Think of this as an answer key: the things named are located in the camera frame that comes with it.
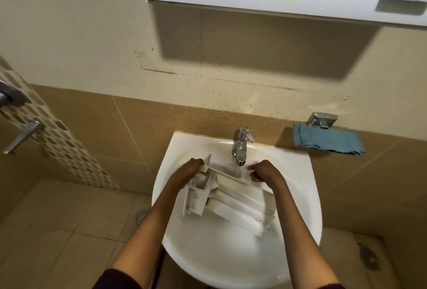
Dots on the person's right hand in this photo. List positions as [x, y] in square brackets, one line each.
[269, 173]

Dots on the person's left hand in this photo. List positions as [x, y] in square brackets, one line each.
[186, 173]

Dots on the white detergent drawer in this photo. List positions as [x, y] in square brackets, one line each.
[233, 202]

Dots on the person's left forearm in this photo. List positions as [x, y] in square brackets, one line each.
[146, 235]

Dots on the person's right forearm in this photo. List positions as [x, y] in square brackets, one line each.
[300, 242]

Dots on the person's dark patterned left sleeve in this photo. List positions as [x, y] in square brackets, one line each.
[115, 280]

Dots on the person's dark patterned sleeve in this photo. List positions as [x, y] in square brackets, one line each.
[332, 287]
[115, 280]

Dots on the person's dark patterned right sleeve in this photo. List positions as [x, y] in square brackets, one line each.
[332, 287]

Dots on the chrome sink faucet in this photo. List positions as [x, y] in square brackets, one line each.
[241, 146]

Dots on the round metal floor drain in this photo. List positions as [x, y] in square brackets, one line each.
[141, 218]

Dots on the blue cloth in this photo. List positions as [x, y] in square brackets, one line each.
[328, 138]

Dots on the white ceramic sink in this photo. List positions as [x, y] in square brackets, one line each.
[227, 258]

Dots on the chrome shower valve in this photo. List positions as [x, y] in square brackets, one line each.
[11, 95]

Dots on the chrome wall holder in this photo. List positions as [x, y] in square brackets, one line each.
[322, 119]

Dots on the chrome wall tap lever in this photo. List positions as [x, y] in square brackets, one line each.
[23, 135]

